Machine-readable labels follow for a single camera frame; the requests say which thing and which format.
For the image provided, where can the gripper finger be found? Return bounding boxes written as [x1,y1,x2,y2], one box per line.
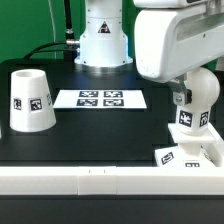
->
[168,74,192,106]

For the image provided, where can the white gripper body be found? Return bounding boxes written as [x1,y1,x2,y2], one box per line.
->
[133,0,224,83]

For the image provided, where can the white lamp bulb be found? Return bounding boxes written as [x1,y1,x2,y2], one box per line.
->
[176,67,220,136]

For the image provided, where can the white lamp base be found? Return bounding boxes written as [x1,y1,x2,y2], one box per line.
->
[155,123,224,168]

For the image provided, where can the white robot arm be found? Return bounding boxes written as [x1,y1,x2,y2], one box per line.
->
[75,0,224,105]

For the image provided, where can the white lamp shade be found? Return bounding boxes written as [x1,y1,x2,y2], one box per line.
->
[10,69,56,132]

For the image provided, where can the white marker sheet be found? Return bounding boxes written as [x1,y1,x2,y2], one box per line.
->
[54,90,147,109]

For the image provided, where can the black vertical cable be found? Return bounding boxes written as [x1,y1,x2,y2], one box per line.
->
[63,0,75,62]

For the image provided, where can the white front wall bar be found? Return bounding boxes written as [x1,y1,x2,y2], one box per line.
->
[0,167,224,196]

